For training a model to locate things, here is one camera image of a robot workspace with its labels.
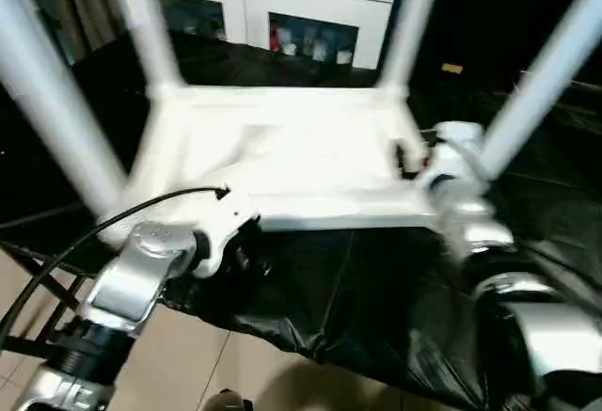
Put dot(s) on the white plastic table leg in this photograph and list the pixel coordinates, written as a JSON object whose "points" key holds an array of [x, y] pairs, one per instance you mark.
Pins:
{"points": [[414, 20], [150, 30], [541, 77], [52, 100]]}

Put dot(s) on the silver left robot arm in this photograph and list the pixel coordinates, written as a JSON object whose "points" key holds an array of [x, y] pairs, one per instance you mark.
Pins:
{"points": [[136, 270]]}

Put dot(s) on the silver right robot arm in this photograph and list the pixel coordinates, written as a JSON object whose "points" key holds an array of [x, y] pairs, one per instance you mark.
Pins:
{"points": [[541, 298]]}

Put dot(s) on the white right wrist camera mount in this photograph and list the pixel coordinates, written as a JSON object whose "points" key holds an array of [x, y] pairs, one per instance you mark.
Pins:
{"points": [[456, 157]]}

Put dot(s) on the black plastic mat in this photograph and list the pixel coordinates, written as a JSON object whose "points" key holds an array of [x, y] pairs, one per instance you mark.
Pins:
{"points": [[376, 289]]}

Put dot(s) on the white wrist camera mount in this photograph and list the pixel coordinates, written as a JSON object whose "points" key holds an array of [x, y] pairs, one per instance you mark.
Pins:
{"points": [[456, 157], [230, 218]]}

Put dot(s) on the black folding table frame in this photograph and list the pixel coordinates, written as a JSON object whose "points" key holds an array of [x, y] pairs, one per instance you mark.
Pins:
{"points": [[47, 289]]}

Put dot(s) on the white plastic table top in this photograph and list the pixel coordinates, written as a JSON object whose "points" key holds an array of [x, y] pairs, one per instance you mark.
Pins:
{"points": [[305, 147]]}

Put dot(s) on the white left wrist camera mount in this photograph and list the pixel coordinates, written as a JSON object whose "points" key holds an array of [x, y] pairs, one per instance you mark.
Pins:
{"points": [[230, 218]]}

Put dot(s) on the brown rounded object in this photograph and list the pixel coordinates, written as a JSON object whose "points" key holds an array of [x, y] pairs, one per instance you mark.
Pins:
{"points": [[229, 401]]}

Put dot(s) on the small tan tag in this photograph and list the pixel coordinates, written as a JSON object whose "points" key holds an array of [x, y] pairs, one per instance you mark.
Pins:
{"points": [[452, 68]]}

